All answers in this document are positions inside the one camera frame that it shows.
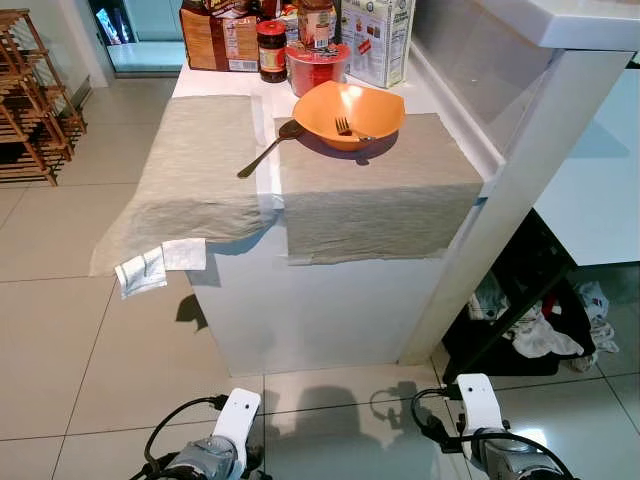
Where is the white raised counter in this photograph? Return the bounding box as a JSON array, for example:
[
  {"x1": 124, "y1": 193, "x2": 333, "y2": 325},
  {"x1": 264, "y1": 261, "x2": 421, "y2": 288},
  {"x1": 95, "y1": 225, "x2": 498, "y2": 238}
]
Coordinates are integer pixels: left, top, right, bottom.
[{"x1": 400, "y1": 0, "x2": 640, "y2": 366}]

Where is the orange plastic plate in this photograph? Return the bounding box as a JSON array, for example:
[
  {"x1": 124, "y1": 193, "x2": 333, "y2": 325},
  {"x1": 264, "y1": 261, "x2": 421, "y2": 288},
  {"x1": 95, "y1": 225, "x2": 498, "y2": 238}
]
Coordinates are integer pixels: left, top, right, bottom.
[{"x1": 292, "y1": 80, "x2": 407, "y2": 153}]

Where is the red lid sauce jar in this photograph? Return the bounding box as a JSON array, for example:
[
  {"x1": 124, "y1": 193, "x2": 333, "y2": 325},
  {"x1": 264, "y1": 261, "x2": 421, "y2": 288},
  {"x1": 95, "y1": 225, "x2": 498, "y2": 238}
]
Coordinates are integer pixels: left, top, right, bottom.
[{"x1": 256, "y1": 20, "x2": 289, "y2": 83}]

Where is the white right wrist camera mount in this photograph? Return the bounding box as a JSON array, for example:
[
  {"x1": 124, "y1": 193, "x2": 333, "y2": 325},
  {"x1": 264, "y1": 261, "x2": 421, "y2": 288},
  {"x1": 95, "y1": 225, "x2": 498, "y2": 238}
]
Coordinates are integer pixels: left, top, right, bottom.
[{"x1": 455, "y1": 374, "x2": 506, "y2": 441}]

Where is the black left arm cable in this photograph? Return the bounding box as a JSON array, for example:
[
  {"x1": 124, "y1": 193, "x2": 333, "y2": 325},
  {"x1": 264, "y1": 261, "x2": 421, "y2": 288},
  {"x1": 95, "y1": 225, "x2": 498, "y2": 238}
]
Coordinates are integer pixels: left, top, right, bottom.
[{"x1": 143, "y1": 395, "x2": 226, "y2": 476}]

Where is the brown food box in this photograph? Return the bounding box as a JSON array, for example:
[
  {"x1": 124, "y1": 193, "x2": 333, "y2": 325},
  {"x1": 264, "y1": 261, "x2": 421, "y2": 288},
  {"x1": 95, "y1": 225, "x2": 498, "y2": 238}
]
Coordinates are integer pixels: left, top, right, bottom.
[{"x1": 180, "y1": 5, "x2": 263, "y2": 73}]

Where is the brown lid jar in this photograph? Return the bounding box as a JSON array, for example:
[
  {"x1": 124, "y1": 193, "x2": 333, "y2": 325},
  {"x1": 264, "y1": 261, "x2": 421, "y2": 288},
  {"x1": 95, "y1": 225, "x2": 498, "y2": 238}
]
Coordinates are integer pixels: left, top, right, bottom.
[{"x1": 297, "y1": 0, "x2": 338, "y2": 51}]

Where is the printed snack bag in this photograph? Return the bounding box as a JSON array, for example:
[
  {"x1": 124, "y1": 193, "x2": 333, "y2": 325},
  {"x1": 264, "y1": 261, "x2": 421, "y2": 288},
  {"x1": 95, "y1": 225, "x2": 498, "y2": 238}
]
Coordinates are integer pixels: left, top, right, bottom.
[{"x1": 205, "y1": 0, "x2": 256, "y2": 16}]

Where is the wooden shelf rack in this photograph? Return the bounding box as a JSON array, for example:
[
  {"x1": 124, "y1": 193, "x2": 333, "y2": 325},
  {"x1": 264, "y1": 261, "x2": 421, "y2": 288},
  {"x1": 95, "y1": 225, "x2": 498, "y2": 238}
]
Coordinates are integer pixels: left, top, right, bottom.
[{"x1": 0, "y1": 10, "x2": 89, "y2": 186}]

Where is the white crumpled cloth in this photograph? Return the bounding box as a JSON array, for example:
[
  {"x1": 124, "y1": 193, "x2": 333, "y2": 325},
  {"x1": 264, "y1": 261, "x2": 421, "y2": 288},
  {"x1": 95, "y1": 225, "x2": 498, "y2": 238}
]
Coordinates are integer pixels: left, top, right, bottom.
[{"x1": 575, "y1": 280, "x2": 623, "y2": 373}]

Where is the red instant noodle bowl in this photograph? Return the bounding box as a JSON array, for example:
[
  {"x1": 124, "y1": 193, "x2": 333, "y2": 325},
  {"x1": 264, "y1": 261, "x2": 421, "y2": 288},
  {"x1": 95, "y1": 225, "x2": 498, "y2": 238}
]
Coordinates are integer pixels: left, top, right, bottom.
[{"x1": 285, "y1": 42, "x2": 351, "y2": 97}]

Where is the black laundry basket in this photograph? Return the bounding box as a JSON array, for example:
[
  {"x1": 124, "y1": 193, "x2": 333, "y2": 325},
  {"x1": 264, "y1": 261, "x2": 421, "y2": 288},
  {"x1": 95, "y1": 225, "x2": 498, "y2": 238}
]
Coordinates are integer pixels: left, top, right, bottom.
[{"x1": 440, "y1": 212, "x2": 593, "y2": 377}]

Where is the metal fork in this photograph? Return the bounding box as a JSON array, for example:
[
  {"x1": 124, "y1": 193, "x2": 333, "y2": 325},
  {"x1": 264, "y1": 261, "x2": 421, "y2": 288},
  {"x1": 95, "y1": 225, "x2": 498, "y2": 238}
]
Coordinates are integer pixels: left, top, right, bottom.
[{"x1": 334, "y1": 115, "x2": 379, "y2": 141}]

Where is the white paper napkin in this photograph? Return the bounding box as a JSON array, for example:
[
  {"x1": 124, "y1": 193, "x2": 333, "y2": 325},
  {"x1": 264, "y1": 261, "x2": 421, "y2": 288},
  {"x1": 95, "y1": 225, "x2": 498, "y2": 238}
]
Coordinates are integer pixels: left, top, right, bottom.
[{"x1": 113, "y1": 238, "x2": 208, "y2": 299}]

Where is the white carton box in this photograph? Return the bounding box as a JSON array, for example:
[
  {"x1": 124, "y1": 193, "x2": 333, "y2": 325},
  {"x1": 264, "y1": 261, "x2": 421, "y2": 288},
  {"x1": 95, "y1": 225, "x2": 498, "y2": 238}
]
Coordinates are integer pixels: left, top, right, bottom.
[{"x1": 340, "y1": 0, "x2": 416, "y2": 89}]

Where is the glass door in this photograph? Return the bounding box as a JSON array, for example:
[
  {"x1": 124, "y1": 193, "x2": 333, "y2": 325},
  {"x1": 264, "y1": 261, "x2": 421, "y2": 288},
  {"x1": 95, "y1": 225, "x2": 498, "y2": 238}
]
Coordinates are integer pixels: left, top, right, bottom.
[{"x1": 88, "y1": 0, "x2": 186, "y2": 76}]

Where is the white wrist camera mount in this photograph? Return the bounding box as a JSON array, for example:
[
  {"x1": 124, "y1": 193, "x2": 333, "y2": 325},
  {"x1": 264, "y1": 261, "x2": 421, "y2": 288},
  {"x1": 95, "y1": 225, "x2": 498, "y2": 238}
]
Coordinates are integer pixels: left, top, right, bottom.
[
  {"x1": 210, "y1": 388, "x2": 263, "y2": 471},
  {"x1": 455, "y1": 374, "x2": 506, "y2": 441}
]

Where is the beige crumpled cloth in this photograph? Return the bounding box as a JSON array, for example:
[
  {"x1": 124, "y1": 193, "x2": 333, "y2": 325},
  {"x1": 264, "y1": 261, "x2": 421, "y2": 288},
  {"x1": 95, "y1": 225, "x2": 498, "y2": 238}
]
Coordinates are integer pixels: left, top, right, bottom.
[{"x1": 500, "y1": 300, "x2": 586, "y2": 359}]

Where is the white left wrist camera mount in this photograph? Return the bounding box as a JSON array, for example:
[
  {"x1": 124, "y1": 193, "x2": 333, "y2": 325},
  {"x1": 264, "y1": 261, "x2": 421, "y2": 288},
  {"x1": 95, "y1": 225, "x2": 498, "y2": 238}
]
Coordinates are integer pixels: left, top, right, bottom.
[{"x1": 210, "y1": 388, "x2": 263, "y2": 471}]

